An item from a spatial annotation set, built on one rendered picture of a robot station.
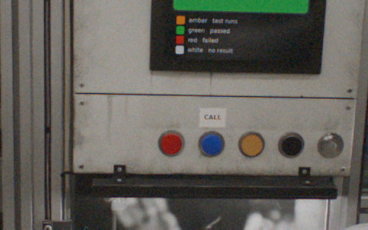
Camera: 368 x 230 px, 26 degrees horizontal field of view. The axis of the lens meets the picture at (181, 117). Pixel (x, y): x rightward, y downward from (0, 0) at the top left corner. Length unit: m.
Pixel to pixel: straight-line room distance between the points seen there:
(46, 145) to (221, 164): 0.26
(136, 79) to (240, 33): 0.16
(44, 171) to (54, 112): 0.09
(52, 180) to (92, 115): 0.12
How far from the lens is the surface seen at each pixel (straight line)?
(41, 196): 1.23
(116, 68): 1.16
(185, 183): 1.18
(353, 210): 1.29
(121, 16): 1.15
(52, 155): 1.21
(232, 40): 1.15
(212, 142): 1.19
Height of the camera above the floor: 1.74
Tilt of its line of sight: 14 degrees down
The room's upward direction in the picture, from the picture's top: 2 degrees clockwise
